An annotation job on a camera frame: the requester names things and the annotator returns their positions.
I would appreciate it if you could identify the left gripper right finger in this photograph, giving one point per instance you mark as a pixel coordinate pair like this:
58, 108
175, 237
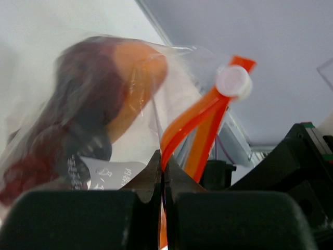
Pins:
234, 221

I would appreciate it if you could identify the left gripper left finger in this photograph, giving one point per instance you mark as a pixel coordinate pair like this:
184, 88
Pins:
128, 218

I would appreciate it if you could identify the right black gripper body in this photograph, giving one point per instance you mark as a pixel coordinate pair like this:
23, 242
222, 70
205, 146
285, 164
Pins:
301, 166

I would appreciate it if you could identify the dark plum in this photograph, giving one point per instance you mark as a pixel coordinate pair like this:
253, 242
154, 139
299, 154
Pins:
87, 137

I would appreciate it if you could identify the clear orange zip top bag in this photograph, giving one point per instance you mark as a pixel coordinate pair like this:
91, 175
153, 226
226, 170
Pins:
113, 158

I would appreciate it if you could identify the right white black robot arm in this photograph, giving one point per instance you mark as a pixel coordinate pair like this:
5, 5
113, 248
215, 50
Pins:
218, 175

